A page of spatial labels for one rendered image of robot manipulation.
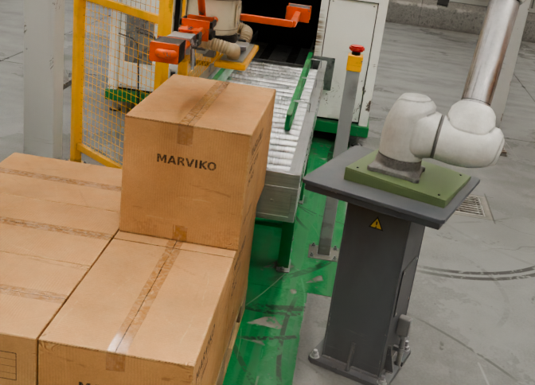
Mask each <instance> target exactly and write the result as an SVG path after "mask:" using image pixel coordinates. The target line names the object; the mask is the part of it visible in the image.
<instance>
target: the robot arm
mask: <svg viewBox="0 0 535 385"><path fill-rule="evenodd" d="M449 1H450V0H438V2H437V5H439V6H446V7H448V3H449ZM524 1H525V0H489V4H488V7H487V10H486V15H485V17H484V21H483V23H482V28H481V32H480V34H479V38H478V43H477V45H476V49H475V51H474V56H473V60H472V62H471V67H470V71H469V73H468V77H467V81H466V84H465V87H464V90H463V95H462V98H461V100H460V101H458V102H457V103H455V104H454V105H453V106H451V109H450V110H449V112H448V114H447V115H442V114H440V113H439V112H438V111H436V105H435V103H434V102H433V100H432V99H430V98H429V97H428V96H426V95H422V94H418V93H404V94H403V95H402V96H401V97H400V98H399V99H398V100H397V101H396V102H395V103H394V104H393V106H392V108H391V110H390V111H389V113H388V115H387V117H386V120H385V124H384V126H383V130H382V133H381V141H380V146H379V150H378V152H377V154H376V157H375V159H374V160H373V162H372V163H371V164H369V165H368V166H367V170H369V171H373V172H378V173H383V174H386V175H389V176H392V177H397V178H400V179H403V180H406V181H410V182H412V183H415V184H418V183H419V181H420V175H421V173H422V172H424V171H425V167H424V166H422V165H421V162H422V159H423V158H432V159H435V160H437V161H441V162H444V163H447V164H450V165H456V166H459V167H464V168H483V167H487V166H492V165H495V164H496V162H497V160H498V158H499V156H500V153H501V152H502V148H503V146H504V143H505V139H504V135H503V133H502V131H501V130H500V129H499V128H497V127H495V120H496V116H495V113H494V111H493V109H492V108H491V107H490V106H491V103H492V100H493V97H494V92H495V89H496V86H497V83H498V78H499V75H500V72H501V69H502V64H503V61H504V58H505V55H506V50H507V48H508V45H509V43H510V38H511V34H512V32H513V28H514V23H515V21H516V17H517V12H518V10H519V6H520V5H521V4H522V3H523V2H524Z"/></svg>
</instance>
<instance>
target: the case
mask: <svg viewBox="0 0 535 385"><path fill-rule="evenodd" d="M275 93H276V89H272V88H267V87H257V86H252V85H246V84H236V83H230V82H224V81H219V80H210V79H204V78H198V77H193V76H183V75H178V74H173V75H172V76H171V77H170V78H169V79H168V80H166V81H165V82H164V83H163V84H161V85H160V86H159V87H158V88H156V89H155V90H154V91H153V92H151V93H150V94H149V95H148V96H147V97H146V98H145V99H144V100H143V101H141V102H140V103H139V104H138V105H137V106H135V107H134V108H133V109H132V110H130V111H129V112H128V113H127V114H126V115H125V123H124V138H123V169H122V185H121V201H120V218H119V230H120V231H124V232H129V233H134V234H139V235H147V236H152V237H157V238H162V239H171V240H176V241H181V242H186V243H194V244H199V245H204V246H209V247H218V248H223V249H228V250H232V251H238V250H239V248H240V245H241V243H242V240H243V238H244V235H245V232H246V231H247V228H248V225H249V223H250V220H251V218H252V215H253V212H254V211H255V208H256V205H257V203H258V200H259V198H260V194H261V193H262V190H263V188H264V182H265V175H266V168H267V162H268V150H269V144H270V137H271V125H272V119H273V112H274V106H275Z"/></svg>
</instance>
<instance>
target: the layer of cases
mask: <svg viewBox="0 0 535 385"><path fill-rule="evenodd" d="M121 185H122V170H121V169H117V168H111V167H106V166H101V165H91V164H85V163H80V162H75V161H66V160H61V159H55V158H50V157H40V156H35V155H29V154H20V153H13V154H11V155H10V156H9V157H8V158H6V159H5V160H3V161H2V162H0V385H215V383H216V381H217V377H218V373H219V370H220V368H221V363H222V360H223V358H224V355H225V350H226V348H227V345H228V340H229V337H230V335H231V332H232V327H233V325H234V322H235V319H236V315H237V312H238V309H239V306H240V302H241V299H242V296H243V293H244V289H245V286H246V283H247V280H248V271H249V264H250V258H251V250H252V238H253V232H254V225H255V218H256V208H255V211H254V212H253V215H252V218H251V220H250V223H249V225H248V228H247V231H246V232H245V235H244V238H243V240H242V243H241V245H240V248H239V250H238V251H232V250H228V249H223V248H218V247H209V246H204V245H199V244H194V243H186V242H181V241H176V240H171V239H162V238H157V237H152V236H147V235H139V234H134V233H129V232H124V231H120V230H119V218H120V201H121Z"/></svg>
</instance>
